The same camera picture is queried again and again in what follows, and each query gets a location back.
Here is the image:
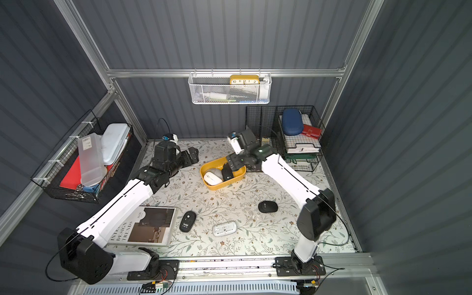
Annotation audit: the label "yellow plastic storage box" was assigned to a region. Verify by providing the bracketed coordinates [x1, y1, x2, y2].
[200, 157, 247, 191]

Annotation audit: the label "black Lecoo mouse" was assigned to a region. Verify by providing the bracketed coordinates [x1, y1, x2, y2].
[221, 163, 234, 182]

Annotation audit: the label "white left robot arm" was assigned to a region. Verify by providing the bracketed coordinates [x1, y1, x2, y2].
[56, 141, 199, 285]

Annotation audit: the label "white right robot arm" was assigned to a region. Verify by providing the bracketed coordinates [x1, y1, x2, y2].
[226, 129, 338, 265]

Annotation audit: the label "black mouse with label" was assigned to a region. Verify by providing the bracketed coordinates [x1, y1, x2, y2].
[179, 211, 197, 233]

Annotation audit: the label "red small box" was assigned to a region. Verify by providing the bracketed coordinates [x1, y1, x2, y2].
[302, 124, 322, 140]

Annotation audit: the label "grey white mouse upside down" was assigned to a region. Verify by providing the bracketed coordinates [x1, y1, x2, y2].
[213, 221, 237, 237]

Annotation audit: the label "blue glasses case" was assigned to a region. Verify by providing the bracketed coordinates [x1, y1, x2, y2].
[281, 108, 304, 136]

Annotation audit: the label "stacked white notebooks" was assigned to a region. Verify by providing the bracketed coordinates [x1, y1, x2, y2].
[282, 133, 322, 154]

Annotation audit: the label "white plastic case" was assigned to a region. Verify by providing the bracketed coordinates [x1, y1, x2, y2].
[101, 123, 130, 166]

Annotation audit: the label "design trends book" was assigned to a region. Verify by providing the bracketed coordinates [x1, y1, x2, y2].
[108, 206, 177, 247]

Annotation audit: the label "yellow clock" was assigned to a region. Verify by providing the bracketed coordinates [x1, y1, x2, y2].
[230, 74, 260, 86]

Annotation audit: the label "translucent plastic container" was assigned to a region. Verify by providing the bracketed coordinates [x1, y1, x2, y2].
[78, 133, 107, 187]

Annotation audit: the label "red folder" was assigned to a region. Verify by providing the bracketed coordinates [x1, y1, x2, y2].
[59, 156, 83, 191]

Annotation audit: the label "black wire desk organizer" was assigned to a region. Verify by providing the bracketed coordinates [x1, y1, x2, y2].
[245, 105, 325, 172]

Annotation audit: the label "white mesh wall basket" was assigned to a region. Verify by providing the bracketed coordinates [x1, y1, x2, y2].
[188, 72, 272, 104]

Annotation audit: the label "black wire wall basket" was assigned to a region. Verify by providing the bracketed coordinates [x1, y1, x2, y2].
[31, 111, 141, 204]

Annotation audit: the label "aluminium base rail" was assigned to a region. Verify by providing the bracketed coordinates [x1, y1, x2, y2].
[73, 252, 384, 295]

